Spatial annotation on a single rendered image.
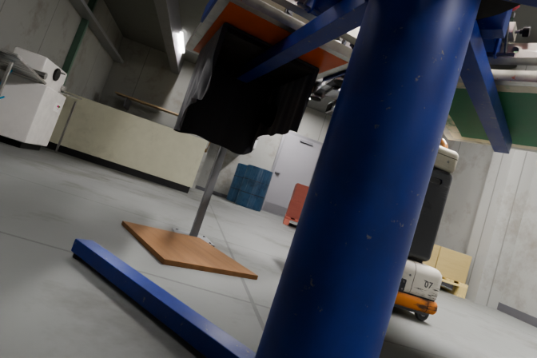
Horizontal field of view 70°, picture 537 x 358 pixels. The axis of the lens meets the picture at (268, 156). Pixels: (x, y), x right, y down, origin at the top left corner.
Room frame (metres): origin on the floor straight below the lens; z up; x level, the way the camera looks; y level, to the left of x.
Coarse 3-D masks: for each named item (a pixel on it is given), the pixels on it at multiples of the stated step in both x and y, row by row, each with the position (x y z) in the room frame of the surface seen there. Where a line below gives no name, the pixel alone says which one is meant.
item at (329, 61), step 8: (320, 48) 1.40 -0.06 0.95; (304, 56) 1.53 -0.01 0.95; (312, 56) 1.50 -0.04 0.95; (320, 56) 1.47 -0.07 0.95; (328, 56) 1.45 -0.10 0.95; (312, 64) 1.58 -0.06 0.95; (320, 64) 1.55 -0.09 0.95; (328, 64) 1.53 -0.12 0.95; (336, 64) 1.50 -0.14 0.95; (320, 72) 1.65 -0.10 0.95
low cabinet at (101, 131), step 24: (72, 120) 6.09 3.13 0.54; (96, 120) 6.14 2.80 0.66; (120, 120) 6.20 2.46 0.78; (144, 120) 6.25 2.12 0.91; (48, 144) 6.06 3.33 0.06; (72, 144) 6.11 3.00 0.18; (96, 144) 6.16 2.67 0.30; (120, 144) 6.22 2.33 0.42; (144, 144) 6.27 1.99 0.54; (168, 144) 6.33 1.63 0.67; (192, 144) 6.39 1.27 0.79; (120, 168) 6.25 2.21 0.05; (144, 168) 6.29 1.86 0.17; (168, 168) 6.35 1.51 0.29; (192, 168) 6.41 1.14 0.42
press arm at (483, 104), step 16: (480, 48) 0.96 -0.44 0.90; (464, 64) 1.00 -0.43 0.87; (480, 64) 1.00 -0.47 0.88; (464, 80) 1.09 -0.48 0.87; (480, 80) 1.06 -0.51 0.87; (480, 96) 1.16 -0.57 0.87; (496, 96) 1.22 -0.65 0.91; (480, 112) 1.29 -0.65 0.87; (496, 112) 1.27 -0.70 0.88; (496, 128) 1.39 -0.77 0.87; (496, 144) 1.57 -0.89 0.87
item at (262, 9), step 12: (228, 0) 1.26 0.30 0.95; (240, 0) 1.24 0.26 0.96; (252, 0) 1.26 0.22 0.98; (216, 12) 1.39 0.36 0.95; (252, 12) 1.29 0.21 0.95; (264, 12) 1.27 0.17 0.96; (276, 12) 1.29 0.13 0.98; (204, 24) 1.54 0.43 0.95; (276, 24) 1.32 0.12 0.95; (288, 24) 1.31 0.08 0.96; (300, 24) 1.32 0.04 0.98; (192, 36) 1.78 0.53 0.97; (192, 48) 1.90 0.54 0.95; (324, 48) 1.39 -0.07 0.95; (336, 48) 1.38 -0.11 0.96; (348, 48) 1.40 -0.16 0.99; (348, 60) 1.42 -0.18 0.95; (324, 72) 1.63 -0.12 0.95; (336, 72) 1.58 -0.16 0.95
